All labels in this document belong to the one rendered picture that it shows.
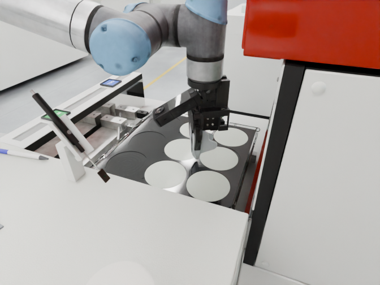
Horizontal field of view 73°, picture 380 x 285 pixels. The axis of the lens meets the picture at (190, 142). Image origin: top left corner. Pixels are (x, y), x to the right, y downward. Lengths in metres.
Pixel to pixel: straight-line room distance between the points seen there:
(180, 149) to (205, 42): 0.32
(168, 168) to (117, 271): 0.38
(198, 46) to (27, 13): 0.27
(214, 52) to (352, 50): 0.25
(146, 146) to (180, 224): 0.33
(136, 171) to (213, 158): 0.20
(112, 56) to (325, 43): 0.26
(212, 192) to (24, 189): 0.37
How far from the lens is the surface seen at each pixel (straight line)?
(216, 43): 0.50
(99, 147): 0.78
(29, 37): 4.08
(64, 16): 0.44
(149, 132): 0.78
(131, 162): 0.67
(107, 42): 0.39
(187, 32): 0.50
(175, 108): 0.55
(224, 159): 0.67
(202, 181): 0.60
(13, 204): 0.56
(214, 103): 0.56
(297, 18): 0.31
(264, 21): 0.31
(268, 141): 0.36
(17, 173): 0.63
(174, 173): 0.62
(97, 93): 0.94
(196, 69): 0.51
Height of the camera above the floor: 1.31
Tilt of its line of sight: 35 degrees down
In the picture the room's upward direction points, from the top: straight up
